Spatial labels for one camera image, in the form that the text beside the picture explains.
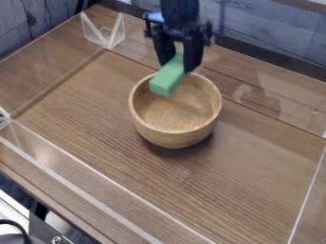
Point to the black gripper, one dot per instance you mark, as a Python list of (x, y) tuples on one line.
[(179, 17)]

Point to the green rectangular block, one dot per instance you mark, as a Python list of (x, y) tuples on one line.
[(168, 77)]

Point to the wooden bowl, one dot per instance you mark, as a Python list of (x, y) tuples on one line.
[(179, 121)]

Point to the clear acrylic corner bracket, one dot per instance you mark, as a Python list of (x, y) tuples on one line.
[(106, 38)]

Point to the clear acrylic enclosure wall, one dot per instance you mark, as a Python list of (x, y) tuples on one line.
[(229, 191)]

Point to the black metal bracket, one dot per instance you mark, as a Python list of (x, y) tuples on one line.
[(53, 231)]

